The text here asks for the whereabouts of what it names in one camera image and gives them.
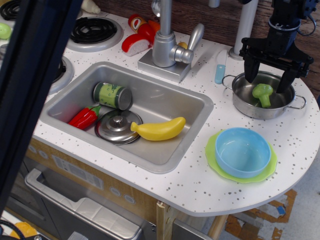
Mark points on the silver toy faucet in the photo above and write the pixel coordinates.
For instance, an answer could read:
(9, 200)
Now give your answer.
(167, 59)

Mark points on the green toy broccoli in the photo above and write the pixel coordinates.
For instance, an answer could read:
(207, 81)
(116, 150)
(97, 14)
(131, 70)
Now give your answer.
(262, 92)

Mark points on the middle black stove burner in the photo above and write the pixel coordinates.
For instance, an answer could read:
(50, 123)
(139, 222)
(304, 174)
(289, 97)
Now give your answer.
(94, 34)

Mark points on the yellow toy banana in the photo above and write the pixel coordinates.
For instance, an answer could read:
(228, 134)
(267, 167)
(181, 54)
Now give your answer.
(159, 131)

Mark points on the white toy bottle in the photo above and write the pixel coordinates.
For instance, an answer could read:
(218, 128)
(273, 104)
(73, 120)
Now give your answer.
(90, 7)

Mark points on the silver toy oven door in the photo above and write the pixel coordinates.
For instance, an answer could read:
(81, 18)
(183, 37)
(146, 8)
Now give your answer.
(75, 216)

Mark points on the red toy ketchup bottle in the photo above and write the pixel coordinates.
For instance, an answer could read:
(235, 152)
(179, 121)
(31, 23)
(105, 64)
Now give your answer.
(147, 29)

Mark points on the red white toy sushi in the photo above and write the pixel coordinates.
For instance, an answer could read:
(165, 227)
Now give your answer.
(135, 43)

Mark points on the stainless steel pan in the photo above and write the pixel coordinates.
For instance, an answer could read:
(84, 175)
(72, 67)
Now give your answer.
(251, 107)

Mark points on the back left stove burner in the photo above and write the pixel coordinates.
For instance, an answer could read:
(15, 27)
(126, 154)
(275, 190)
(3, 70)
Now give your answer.
(9, 10)

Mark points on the light green toy apple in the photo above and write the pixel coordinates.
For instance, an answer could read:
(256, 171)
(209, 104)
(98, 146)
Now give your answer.
(5, 31)

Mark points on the blue handled toy knife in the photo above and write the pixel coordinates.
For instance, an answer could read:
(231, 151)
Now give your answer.
(220, 66)

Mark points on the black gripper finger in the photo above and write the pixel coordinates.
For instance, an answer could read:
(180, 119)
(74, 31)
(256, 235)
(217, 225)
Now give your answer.
(251, 67)
(287, 79)

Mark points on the light blue plastic bowl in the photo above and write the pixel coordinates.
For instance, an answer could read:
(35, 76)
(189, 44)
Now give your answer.
(241, 152)

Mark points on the green labelled toy can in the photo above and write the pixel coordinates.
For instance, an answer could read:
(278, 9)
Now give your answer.
(112, 95)

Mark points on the silver toy sink basin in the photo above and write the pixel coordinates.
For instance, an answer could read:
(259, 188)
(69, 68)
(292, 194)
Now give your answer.
(153, 100)

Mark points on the grey vertical pole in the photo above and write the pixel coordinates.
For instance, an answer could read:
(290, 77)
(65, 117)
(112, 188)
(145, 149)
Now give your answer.
(245, 27)

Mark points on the small yellow toy piece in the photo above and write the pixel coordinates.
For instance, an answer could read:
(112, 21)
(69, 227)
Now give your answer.
(183, 45)

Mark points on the steel pot lid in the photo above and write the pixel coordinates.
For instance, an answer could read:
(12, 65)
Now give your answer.
(115, 127)

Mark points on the silver stove knob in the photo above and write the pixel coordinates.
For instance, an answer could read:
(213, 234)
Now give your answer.
(3, 50)

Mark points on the front black stove burner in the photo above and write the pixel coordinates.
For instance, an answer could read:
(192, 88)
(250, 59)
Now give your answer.
(63, 76)

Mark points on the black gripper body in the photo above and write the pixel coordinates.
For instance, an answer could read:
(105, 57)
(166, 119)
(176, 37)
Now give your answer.
(278, 49)

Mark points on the yellow toy on floor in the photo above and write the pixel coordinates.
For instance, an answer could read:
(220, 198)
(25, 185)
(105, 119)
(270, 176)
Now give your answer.
(26, 229)

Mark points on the black stove burner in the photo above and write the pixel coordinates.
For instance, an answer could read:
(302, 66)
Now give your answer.
(63, 76)
(94, 34)

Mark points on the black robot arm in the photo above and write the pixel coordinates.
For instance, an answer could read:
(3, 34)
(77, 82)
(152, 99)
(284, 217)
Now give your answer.
(192, 187)

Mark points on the red toy chili pepper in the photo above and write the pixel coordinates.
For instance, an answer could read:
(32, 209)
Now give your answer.
(86, 117)

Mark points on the green plastic plate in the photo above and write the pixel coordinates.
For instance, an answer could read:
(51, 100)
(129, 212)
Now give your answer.
(211, 160)

